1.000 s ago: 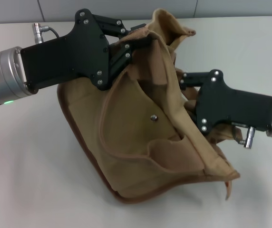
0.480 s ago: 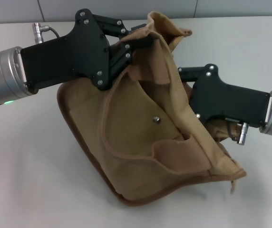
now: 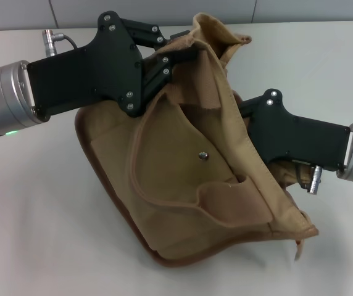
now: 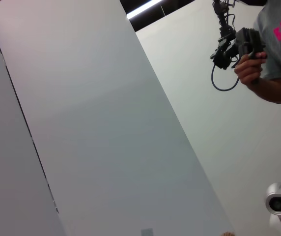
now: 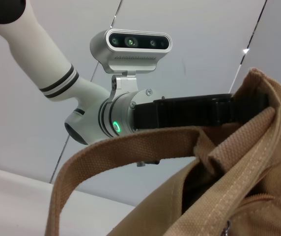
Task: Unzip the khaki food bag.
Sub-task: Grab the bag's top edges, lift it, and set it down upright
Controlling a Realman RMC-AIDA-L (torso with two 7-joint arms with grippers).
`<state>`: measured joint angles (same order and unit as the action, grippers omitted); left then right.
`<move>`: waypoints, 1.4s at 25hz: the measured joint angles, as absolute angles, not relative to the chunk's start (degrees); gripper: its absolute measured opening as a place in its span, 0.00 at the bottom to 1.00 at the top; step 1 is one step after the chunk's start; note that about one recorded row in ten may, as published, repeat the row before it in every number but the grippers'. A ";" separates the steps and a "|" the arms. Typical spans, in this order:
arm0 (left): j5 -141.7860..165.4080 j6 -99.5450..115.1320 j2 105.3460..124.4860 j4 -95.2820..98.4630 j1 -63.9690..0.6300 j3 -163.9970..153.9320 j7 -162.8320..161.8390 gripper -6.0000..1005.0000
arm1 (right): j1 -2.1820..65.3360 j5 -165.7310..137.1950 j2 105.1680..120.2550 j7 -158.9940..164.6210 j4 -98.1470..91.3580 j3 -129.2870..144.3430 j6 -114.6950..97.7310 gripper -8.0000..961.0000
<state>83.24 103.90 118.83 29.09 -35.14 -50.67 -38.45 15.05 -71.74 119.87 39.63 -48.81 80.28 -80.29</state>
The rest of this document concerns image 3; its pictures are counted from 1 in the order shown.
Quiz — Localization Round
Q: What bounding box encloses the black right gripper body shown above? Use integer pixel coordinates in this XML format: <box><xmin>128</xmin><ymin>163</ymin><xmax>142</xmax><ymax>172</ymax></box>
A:
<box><xmin>241</xmin><ymin>88</ymin><xmax>352</xmax><ymax>171</ymax></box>

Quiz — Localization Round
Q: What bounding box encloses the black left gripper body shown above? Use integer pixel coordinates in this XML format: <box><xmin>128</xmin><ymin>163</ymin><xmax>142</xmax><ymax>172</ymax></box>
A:
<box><xmin>27</xmin><ymin>11</ymin><xmax>144</xmax><ymax>123</ymax></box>

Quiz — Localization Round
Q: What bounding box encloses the khaki canvas food bag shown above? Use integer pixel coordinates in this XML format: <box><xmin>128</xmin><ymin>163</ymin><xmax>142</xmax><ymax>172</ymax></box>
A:
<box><xmin>74</xmin><ymin>12</ymin><xmax>319</xmax><ymax>268</ymax></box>

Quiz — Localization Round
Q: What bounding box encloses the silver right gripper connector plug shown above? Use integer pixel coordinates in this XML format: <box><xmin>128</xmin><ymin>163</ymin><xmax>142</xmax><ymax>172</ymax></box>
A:
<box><xmin>306</xmin><ymin>165</ymin><xmax>324</xmax><ymax>195</ymax></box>

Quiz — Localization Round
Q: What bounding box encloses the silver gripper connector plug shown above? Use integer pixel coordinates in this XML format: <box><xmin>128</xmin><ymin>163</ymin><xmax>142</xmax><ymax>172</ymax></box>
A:
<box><xmin>306</xmin><ymin>165</ymin><xmax>324</xmax><ymax>195</ymax></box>
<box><xmin>42</xmin><ymin>29</ymin><xmax>57</xmax><ymax>58</ymax></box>

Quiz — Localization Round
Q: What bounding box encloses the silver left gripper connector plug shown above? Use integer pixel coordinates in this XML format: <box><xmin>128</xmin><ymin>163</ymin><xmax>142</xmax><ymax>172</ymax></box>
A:
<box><xmin>42</xmin><ymin>29</ymin><xmax>57</xmax><ymax>58</ymax></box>

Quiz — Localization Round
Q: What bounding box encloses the grey left gripper cable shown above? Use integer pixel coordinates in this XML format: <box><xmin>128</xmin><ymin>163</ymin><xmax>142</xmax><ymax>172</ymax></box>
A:
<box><xmin>55</xmin><ymin>33</ymin><xmax>79</xmax><ymax>50</ymax></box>

